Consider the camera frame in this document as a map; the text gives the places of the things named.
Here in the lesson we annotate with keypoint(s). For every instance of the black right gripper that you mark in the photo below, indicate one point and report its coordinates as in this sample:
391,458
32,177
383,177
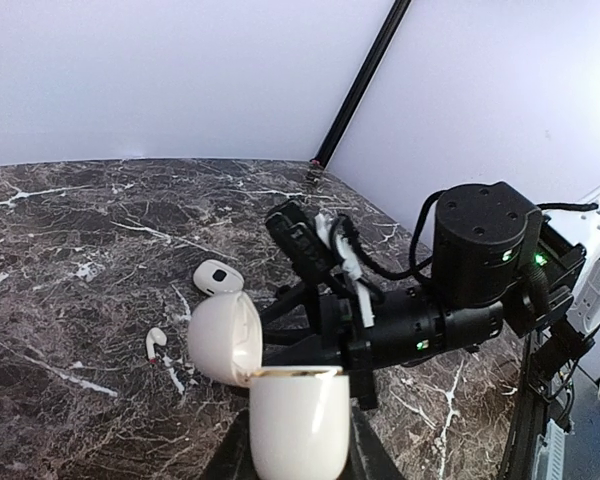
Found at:
333,337

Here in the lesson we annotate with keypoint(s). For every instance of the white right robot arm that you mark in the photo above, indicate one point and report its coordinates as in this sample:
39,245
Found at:
499,260

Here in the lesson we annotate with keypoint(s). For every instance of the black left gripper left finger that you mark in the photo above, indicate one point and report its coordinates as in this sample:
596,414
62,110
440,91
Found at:
232,459

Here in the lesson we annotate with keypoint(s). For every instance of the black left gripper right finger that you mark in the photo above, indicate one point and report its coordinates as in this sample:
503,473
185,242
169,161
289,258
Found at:
367,458

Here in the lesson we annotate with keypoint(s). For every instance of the white earbud charging case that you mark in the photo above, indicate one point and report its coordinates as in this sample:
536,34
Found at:
299,416

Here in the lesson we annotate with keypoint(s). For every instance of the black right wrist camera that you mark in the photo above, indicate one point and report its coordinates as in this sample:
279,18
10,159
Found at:
296,236

